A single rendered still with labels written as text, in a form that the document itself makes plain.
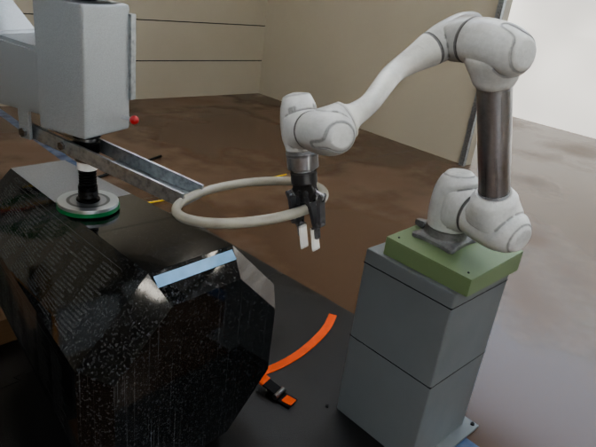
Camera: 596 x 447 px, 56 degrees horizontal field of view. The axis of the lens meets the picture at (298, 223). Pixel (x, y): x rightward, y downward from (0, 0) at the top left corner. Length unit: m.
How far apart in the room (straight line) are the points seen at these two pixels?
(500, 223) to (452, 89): 4.85
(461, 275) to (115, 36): 1.38
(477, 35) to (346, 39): 6.03
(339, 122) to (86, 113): 0.91
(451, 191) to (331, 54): 5.92
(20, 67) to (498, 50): 1.49
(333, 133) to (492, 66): 0.51
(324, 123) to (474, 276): 0.87
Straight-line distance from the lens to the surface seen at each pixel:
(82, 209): 2.11
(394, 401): 2.33
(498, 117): 1.74
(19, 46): 2.11
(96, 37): 1.94
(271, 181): 1.96
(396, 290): 2.12
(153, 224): 2.07
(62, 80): 1.98
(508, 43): 1.61
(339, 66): 7.72
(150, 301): 1.76
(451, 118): 6.69
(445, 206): 2.04
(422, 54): 1.70
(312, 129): 1.37
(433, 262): 2.01
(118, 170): 1.97
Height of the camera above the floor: 1.71
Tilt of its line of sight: 24 degrees down
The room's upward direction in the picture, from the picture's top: 8 degrees clockwise
